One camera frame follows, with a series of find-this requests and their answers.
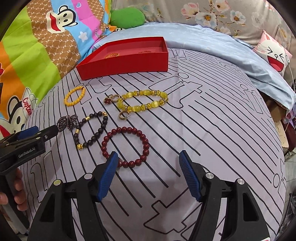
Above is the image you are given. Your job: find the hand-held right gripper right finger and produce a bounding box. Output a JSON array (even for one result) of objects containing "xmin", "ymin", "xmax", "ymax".
[{"xmin": 179, "ymin": 150, "xmax": 271, "ymax": 241}]

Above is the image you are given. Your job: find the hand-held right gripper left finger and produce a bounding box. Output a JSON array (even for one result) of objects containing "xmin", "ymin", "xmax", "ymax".
[{"xmin": 27, "ymin": 151, "xmax": 120, "ymax": 241}]

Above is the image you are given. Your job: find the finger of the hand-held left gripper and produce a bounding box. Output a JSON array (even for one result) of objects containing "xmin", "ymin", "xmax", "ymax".
[
  {"xmin": 35, "ymin": 125, "xmax": 59, "ymax": 141},
  {"xmin": 17, "ymin": 126, "xmax": 39, "ymax": 140}
]

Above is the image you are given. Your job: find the tiny dark bead bracelet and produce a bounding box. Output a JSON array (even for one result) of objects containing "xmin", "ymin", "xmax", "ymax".
[{"xmin": 56, "ymin": 114, "xmax": 80, "ymax": 133}]

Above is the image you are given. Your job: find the small orange bead bracelet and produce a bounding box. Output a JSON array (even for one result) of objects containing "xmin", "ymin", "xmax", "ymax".
[{"xmin": 64, "ymin": 86, "xmax": 86, "ymax": 107}]

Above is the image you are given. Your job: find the dark red bead bracelet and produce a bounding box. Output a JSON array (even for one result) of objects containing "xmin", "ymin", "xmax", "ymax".
[{"xmin": 101, "ymin": 126, "xmax": 150, "ymax": 168}]

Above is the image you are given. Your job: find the black and gold bead bracelet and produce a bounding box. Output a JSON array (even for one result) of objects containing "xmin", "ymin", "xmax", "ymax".
[{"xmin": 73, "ymin": 111, "xmax": 109, "ymax": 151}]

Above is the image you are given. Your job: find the yellow glass bead bracelet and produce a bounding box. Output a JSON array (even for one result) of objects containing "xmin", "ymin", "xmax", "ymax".
[{"xmin": 116, "ymin": 90, "xmax": 169, "ymax": 113}]

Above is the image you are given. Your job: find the red cardboard box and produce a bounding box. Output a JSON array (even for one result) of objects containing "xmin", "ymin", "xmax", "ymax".
[{"xmin": 76, "ymin": 36, "xmax": 169, "ymax": 81}]

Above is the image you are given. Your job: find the person's left hand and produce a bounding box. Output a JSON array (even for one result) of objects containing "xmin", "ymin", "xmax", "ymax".
[{"xmin": 0, "ymin": 167, "xmax": 25, "ymax": 207}]

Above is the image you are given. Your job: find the lilac line-print bed sheet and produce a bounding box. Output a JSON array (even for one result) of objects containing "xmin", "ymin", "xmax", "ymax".
[{"xmin": 14, "ymin": 46, "xmax": 286, "ymax": 241}]

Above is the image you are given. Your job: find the colourful monkey print blanket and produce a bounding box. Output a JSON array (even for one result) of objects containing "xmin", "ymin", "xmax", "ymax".
[{"xmin": 0, "ymin": 0, "xmax": 114, "ymax": 140}]

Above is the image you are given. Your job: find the brown cardboard piece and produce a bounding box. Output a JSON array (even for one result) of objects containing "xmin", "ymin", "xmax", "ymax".
[{"xmin": 274, "ymin": 116, "xmax": 290, "ymax": 149}]

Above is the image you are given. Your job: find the light blue pillow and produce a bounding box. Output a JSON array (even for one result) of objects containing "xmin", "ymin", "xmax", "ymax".
[{"xmin": 92, "ymin": 22, "xmax": 296, "ymax": 110}]

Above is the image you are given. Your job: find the green plush toy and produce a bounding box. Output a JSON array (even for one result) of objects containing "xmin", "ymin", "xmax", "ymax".
[{"xmin": 109, "ymin": 7, "xmax": 146, "ymax": 27}]

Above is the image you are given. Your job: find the white cartoon face pillow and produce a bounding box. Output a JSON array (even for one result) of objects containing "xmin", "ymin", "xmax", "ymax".
[{"xmin": 253, "ymin": 30, "xmax": 293, "ymax": 76}]

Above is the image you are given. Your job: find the floral grey cushion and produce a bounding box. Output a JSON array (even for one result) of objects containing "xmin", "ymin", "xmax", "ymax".
[{"xmin": 110, "ymin": 0, "xmax": 288, "ymax": 46}]

